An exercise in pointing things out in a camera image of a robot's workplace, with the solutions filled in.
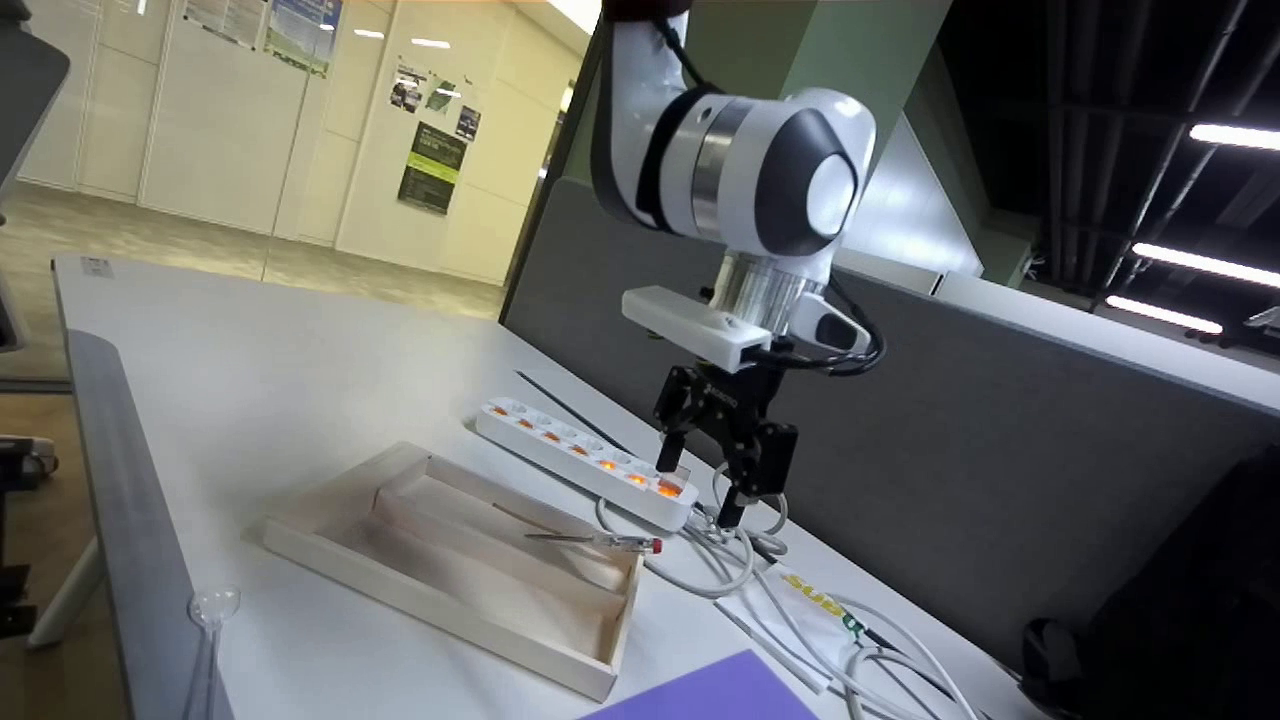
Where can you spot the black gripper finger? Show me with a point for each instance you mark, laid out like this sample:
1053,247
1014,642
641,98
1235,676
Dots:
674,446
734,504

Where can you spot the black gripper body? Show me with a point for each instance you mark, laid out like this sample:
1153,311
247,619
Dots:
734,421

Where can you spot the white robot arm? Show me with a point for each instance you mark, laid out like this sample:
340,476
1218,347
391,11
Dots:
744,160

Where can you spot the pale wooden tray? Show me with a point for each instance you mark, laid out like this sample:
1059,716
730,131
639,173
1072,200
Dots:
455,572

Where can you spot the white power strip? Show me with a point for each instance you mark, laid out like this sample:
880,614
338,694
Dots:
587,461

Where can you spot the purple paper sheet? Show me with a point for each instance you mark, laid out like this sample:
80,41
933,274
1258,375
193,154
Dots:
706,694

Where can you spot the grey partition panel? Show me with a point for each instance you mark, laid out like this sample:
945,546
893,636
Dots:
1014,453

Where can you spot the ceiling light strip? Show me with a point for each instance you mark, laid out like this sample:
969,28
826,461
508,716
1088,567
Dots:
1235,133
1201,267
1163,313

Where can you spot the clear plastic piece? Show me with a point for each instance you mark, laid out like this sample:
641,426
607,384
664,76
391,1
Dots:
209,604

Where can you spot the white table leg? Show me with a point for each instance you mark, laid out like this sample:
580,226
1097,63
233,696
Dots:
64,595

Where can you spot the black monitor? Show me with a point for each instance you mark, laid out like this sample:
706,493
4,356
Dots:
24,81

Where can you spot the white wrist mount plate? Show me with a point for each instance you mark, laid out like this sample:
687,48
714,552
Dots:
693,324

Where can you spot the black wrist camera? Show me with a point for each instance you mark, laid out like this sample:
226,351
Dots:
833,328

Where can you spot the green black wall poster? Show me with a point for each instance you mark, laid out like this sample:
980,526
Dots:
429,166

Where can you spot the small wall notice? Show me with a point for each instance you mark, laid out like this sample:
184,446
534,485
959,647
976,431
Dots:
404,91
470,121

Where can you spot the large pale wall poster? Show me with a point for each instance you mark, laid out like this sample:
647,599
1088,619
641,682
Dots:
301,28

